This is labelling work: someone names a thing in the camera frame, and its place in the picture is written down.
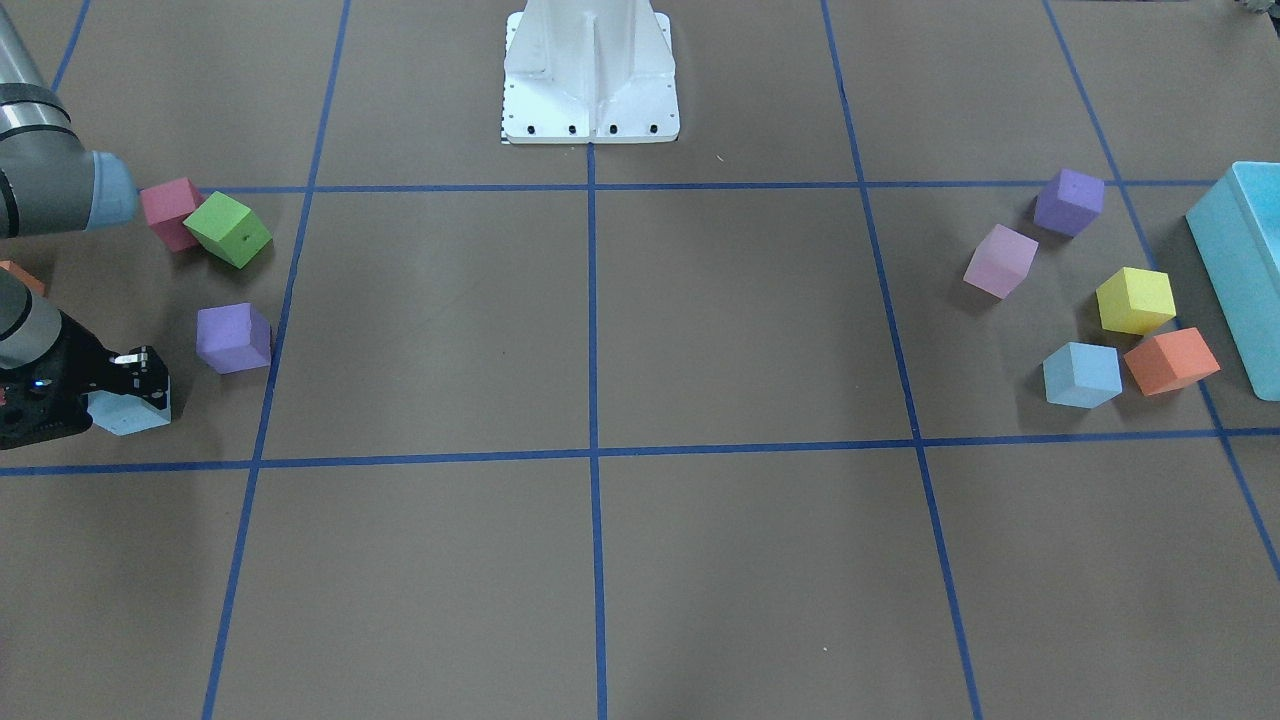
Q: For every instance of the light pink block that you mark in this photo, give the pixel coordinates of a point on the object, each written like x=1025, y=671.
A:
x=1001, y=261

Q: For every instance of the light blue block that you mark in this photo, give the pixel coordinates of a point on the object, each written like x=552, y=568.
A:
x=1079, y=375
x=122, y=415

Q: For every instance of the white camera post base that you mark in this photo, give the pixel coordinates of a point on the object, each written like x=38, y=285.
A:
x=589, y=72

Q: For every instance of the cyan plastic bin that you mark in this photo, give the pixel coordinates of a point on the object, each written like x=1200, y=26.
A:
x=1235, y=225

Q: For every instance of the purple block near pink bin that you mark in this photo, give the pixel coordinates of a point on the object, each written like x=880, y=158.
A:
x=233, y=338

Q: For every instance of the orange block near cyan bin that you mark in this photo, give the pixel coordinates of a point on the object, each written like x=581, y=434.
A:
x=1169, y=361

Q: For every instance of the magenta block beside green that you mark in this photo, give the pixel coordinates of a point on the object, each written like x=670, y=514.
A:
x=166, y=207

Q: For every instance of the yellow block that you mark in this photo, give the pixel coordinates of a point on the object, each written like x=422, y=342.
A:
x=1135, y=301

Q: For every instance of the purple block near cyan bin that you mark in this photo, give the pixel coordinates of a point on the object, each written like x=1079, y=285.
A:
x=1069, y=202

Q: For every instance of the orange block near pink bin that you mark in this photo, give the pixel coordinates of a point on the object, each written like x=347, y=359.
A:
x=31, y=281

